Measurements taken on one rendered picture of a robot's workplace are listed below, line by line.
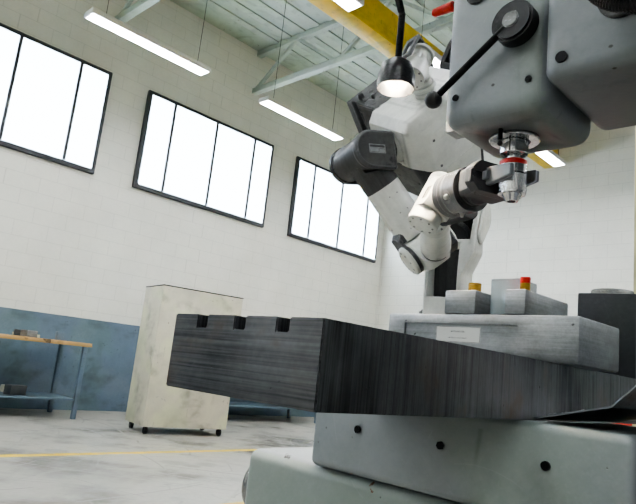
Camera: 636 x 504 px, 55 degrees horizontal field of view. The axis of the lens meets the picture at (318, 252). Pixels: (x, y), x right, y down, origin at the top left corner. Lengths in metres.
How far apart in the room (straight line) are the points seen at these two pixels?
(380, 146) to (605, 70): 0.64
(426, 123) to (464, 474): 0.88
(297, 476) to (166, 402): 5.95
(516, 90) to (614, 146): 10.21
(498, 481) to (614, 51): 0.60
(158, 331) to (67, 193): 2.73
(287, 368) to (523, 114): 0.64
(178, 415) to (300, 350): 6.56
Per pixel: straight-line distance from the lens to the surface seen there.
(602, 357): 1.02
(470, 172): 1.10
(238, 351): 0.61
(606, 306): 1.48
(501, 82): 1.07
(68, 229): 8.76
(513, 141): 1.11
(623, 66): 0.99
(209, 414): 7.25
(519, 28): 1.06
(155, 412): 6.98
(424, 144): 1.51
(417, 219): 1.24
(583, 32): 1.02
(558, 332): 0.96
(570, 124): 1.11
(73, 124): 8.95
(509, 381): 0.81
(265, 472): 1.16
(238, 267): 10.22
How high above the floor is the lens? 0.88
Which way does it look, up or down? 11 degrees up
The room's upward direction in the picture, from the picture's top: 6 degrees clockwise
